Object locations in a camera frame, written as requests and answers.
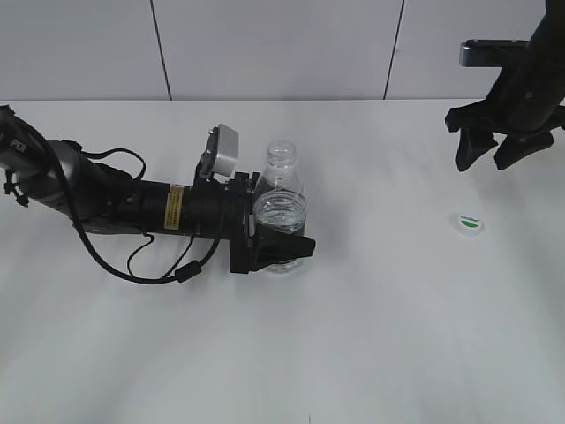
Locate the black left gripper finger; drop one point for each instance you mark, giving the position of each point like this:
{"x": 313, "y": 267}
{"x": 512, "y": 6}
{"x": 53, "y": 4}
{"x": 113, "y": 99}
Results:
{"x": 282, "y": 248}

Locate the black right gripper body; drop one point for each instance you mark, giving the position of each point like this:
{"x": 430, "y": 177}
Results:
{"x": 522, "y": 103}

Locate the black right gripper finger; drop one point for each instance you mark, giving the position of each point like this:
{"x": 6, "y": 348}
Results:
{"x": 473, "y": 143}
{"x": 514, "y": 149}

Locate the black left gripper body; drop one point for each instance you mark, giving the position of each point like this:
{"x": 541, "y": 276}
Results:
{"x": 222, "y": 211}

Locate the clear green-label water bottle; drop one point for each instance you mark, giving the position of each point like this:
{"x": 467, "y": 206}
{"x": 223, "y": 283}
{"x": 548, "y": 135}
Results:
{"x": 279, "y": 199}

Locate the white green bottle cap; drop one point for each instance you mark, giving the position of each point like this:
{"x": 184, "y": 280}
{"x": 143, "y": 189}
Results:
{"x": 466, "y": 225}

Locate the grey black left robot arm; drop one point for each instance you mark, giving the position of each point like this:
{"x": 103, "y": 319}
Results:
{"x": 100, "y": 199}

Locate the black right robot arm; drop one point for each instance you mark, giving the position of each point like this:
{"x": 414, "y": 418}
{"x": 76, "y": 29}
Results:
{"x": 545, "y": 47}

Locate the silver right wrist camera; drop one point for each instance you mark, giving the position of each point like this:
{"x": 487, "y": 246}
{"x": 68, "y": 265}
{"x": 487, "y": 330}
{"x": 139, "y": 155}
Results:
{"x": 490, "y": 53}

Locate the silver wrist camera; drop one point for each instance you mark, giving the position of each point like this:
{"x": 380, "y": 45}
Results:
{"x": 490, "y": 53}
{"x": 221, "y": 152}

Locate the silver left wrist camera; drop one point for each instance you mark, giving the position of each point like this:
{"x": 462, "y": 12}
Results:
{"x": 221, "y": 152}

